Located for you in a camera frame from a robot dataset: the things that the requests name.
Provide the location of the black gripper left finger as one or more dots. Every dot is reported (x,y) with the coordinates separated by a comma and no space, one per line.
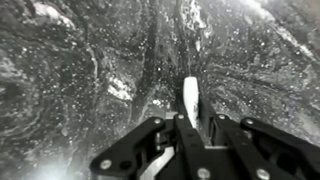
(129,157)

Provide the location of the white marker with red cap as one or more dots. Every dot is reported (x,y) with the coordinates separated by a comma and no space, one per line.
(191,99)

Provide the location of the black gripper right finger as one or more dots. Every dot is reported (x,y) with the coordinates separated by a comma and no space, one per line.
(262,151)

